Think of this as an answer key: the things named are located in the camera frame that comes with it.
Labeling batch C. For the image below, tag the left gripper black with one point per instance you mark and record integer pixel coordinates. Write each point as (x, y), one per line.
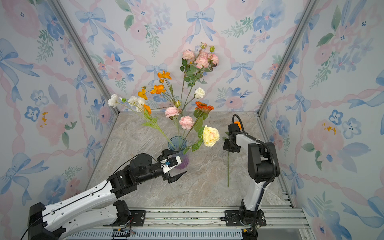
(167, 177)

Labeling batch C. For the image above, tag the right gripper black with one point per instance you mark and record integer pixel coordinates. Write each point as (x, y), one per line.
(225, 146)

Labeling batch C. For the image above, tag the blue purple glass vase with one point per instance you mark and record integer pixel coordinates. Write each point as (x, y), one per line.
(179, 144)

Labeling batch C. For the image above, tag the cream white rose stem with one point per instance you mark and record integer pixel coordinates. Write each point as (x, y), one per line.
(199, 94)

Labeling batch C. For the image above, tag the orange poppy flower stem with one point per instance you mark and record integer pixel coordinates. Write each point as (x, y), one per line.
(164, 90)

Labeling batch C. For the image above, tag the pink carnation single stem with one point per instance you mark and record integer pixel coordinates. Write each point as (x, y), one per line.
(189, 80)

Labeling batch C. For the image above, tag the pink rose stem with leaves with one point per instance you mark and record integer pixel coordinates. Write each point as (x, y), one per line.
(205, 61)

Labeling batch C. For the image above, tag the clear ribbed glass vase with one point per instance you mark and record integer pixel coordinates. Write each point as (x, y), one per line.
(176, 119)

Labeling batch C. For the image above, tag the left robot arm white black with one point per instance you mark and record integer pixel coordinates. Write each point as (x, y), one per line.
(101, 205)

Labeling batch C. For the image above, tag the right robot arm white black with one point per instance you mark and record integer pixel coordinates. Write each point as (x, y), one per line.
(263, 169)

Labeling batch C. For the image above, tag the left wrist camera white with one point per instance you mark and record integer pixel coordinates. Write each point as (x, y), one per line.
(170, 163)

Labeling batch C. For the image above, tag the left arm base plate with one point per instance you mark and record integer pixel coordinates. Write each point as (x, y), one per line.
(134, 218)

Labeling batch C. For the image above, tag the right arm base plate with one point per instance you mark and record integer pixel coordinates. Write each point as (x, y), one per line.
(237, 217)

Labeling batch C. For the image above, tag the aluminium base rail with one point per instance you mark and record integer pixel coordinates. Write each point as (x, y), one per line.
(203, 223)

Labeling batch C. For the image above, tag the right aluminium corner post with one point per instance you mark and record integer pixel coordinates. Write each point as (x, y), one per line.
(299, 31)

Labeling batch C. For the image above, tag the aluminium corner post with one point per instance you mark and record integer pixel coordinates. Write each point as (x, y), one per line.
(299, 31)
(63, 17)

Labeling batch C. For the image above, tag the left aluminium corner post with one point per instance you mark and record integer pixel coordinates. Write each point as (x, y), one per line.
(63, 17)

